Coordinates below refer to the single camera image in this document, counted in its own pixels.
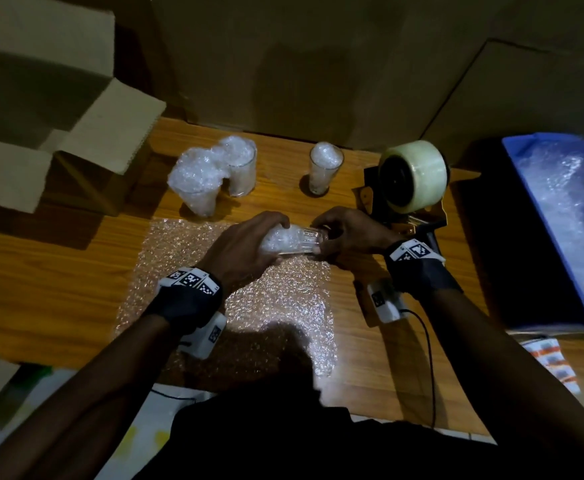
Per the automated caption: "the clear packing tape roll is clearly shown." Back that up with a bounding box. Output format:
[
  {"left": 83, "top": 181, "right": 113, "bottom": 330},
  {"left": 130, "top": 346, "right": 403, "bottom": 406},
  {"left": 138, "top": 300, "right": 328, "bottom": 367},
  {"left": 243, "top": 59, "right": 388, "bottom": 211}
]
[{"left": 377, "top": 140, "right": 449, "bottom": 215}]

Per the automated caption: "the narrow glass with bubble wrap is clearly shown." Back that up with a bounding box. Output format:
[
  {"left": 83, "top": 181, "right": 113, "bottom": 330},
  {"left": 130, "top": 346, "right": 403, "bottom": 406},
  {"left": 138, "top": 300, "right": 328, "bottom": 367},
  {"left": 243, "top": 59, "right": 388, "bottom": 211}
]
[{"left": 308, "top": 141, "right": 345, "bottom": 197}]

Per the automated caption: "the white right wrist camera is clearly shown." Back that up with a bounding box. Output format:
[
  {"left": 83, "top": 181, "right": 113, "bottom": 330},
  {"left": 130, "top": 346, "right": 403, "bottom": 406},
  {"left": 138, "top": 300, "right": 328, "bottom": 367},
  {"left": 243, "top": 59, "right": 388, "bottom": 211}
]
[{"left": 366, "top": 279, "right": 411, "bottom": 325}]

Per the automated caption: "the black left wrist strap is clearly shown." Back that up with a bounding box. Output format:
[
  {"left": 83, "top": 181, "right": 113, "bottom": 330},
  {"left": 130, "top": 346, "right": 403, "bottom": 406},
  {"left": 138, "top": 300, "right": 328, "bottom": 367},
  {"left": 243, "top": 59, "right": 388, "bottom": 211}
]
[{"left": 144, "top": 267, "right": 223, "bottom": 336}]

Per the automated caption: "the person's right forearm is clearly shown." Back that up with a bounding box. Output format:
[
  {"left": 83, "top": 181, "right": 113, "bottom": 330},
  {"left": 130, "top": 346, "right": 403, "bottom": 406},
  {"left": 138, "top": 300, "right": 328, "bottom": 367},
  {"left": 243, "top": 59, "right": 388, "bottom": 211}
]
[{"left": 421, "top": 289, "right": 584, "bottom": 476}]

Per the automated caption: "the person's black shirt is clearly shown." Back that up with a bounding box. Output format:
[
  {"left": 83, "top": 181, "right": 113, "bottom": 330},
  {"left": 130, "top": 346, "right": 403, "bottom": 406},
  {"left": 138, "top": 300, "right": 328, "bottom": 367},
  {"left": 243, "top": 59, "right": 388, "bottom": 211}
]
[{"left": 132, "top": 374, "right": 584, "bottom": 480}]

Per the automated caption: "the black wrist strap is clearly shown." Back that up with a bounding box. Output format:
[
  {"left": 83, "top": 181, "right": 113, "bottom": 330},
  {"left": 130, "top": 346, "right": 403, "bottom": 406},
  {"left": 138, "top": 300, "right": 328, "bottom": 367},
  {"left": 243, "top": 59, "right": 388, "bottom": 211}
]
[
  {"left": 144, "top": 267, "right": 223, "bottom": 336},
  {"left": 383, "top": 238, "right": 464, "bottom": 301}
]

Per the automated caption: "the black right camera cable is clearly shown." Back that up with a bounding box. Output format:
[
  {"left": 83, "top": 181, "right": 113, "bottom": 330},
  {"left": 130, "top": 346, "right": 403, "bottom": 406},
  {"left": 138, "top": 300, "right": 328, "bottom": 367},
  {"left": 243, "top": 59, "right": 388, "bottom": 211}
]
[{"left": 399, "top": 308, "right": 438, "bottom": 430}]

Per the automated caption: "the open brown cardboard box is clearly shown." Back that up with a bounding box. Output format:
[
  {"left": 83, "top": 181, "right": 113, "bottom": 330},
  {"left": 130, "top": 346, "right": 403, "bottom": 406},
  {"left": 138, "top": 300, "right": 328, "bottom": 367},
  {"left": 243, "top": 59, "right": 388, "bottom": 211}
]
[{"left": 0, "top": 0, "right": 167, "bottom": 216}]

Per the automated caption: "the person's right hand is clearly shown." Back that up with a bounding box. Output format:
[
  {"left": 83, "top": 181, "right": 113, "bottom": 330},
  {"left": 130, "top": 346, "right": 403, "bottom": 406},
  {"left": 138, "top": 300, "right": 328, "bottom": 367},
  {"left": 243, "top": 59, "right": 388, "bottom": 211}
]
[{"left": 311, "top": 206, "right": 403, "bottom": 273}]

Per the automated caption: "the black left camera cable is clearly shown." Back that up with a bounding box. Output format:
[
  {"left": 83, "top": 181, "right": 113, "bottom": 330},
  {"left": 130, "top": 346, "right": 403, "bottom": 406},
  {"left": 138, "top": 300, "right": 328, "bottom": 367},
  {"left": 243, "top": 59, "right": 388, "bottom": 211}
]
[{"left": 150, "top": 388, "right": 197, "bottom": 403}]

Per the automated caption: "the clear glass stuffed with bubble wrap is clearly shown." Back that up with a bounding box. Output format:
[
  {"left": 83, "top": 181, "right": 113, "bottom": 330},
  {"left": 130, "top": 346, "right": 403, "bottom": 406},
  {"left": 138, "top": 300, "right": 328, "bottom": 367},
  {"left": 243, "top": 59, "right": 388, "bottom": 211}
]
[{"left": 260, "top": 224, "right": 329, "bottom": 257}]

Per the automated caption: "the black camera cable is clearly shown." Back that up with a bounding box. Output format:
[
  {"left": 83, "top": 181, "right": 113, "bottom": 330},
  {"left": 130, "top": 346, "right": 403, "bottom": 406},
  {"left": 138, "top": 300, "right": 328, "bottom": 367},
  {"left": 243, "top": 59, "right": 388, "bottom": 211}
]
[
  {"left": 399, "top": 308, "right": 438, "bottom": 430},
  {"left": 150, "top": 388, "right": 197, "bottom": 403}
]

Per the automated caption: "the bubble wrap roll in bin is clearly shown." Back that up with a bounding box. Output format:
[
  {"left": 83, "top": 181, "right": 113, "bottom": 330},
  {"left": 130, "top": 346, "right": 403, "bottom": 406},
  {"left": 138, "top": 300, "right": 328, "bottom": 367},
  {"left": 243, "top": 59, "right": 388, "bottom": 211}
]
[{"left": 514, "top": 142, "right": 584, "bottom": 321}]

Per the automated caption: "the orange and white packet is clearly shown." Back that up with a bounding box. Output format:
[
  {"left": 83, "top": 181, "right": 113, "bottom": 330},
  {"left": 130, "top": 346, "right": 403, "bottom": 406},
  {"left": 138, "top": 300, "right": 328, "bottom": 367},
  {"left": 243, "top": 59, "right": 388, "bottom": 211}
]
[{"left": 521, "top": 337, "right": 582, "bottom": 396}]

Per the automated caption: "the person's left hand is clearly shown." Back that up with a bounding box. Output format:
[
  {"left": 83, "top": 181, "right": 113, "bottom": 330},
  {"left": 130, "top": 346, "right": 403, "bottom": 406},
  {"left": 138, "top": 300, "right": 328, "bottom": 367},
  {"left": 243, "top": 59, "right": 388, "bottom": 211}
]
[{"left": 197, "top": 211, "right": 291, "bottom": 296}]

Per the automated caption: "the black right wrist strap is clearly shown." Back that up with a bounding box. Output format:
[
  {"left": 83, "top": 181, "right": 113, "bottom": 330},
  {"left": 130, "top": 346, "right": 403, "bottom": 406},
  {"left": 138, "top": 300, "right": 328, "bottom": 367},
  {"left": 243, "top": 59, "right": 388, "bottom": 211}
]
[{"left": 383, "top": 238, "right": 464, "bottom": 301}]

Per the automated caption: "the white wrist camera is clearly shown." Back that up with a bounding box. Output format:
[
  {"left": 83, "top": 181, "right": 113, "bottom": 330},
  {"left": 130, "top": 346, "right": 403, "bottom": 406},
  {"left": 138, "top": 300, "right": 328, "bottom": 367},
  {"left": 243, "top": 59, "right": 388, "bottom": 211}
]
[
  {"left": 178, "top": 312, "right": 228, "bottom": 361},
  {"left": 366, "top": 279, "right": 411, "bottom": 325}
]

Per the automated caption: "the blue plastic bin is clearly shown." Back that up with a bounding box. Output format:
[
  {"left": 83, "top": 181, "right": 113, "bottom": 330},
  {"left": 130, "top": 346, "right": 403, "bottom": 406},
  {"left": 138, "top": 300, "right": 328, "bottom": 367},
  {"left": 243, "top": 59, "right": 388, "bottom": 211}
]
[{"left": 501, "top": 132, "right": 584, "bottom": 331}]

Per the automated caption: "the large brown cardboard sheet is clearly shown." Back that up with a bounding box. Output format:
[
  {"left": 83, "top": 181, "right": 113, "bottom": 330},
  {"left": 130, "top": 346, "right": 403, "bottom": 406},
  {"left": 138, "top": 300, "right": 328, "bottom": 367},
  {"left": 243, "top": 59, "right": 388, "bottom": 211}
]
[{"left": 149, "top": 0, "right": 584, "bottom": 168}]

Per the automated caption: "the bubble wrap sheet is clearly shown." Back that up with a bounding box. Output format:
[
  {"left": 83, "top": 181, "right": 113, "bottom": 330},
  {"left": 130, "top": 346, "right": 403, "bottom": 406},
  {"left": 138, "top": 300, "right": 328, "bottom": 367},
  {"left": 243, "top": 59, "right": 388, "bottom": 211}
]
[{"left": 114, "top": 218, "right": 338, "bottom": 391}]

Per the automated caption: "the black tape dispenser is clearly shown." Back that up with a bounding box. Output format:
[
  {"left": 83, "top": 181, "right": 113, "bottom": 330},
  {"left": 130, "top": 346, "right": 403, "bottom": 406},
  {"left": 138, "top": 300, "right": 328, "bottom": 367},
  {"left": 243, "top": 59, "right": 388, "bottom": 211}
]
[{"left": 359, "top": 165, "right": 449, "bottom": 248}]

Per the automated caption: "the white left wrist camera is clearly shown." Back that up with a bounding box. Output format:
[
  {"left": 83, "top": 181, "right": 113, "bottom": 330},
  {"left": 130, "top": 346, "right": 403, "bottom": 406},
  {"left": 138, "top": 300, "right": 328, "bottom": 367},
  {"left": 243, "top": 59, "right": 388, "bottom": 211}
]
[{"left": 178, "top": 312, "right": 228, "bottom": 361}]

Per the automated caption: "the bubble wrapped glass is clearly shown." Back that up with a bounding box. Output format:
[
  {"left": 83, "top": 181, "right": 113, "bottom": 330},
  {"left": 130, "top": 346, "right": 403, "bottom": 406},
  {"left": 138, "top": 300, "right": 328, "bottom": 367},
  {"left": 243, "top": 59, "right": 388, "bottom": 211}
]
[
  {"left": 167, "top": 147, "right": 225, "bottom": 218},
  {"left": 212, "top": 135, "right": 258, "bottom": 198}
]

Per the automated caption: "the person's left forearm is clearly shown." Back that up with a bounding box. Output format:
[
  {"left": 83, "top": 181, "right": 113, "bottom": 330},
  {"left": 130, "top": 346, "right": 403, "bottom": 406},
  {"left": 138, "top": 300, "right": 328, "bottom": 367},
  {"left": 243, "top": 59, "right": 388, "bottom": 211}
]
[{"left": 0, "top": 315, "right": 185, "bottom": 480}]

